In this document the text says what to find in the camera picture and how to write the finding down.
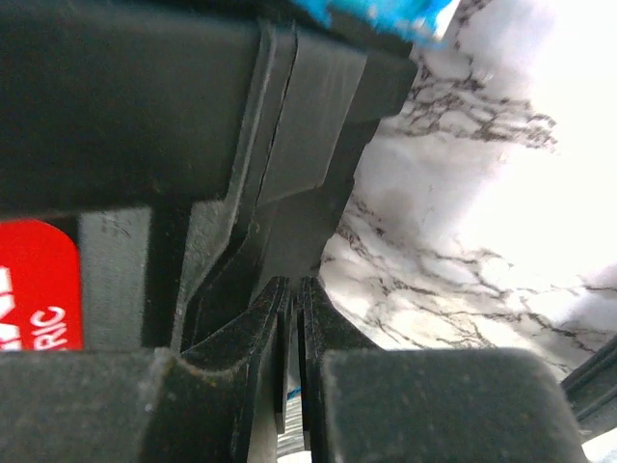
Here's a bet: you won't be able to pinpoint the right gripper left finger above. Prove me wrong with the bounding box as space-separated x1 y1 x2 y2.
1 278 290 462

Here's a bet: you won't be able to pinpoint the black plastic toolbox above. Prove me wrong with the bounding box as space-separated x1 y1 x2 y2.
1 1 416 351

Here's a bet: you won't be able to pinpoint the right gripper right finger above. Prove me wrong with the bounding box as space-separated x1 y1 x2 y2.
296 278 585 462

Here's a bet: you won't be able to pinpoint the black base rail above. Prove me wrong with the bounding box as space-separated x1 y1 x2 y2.
561 337 617 442

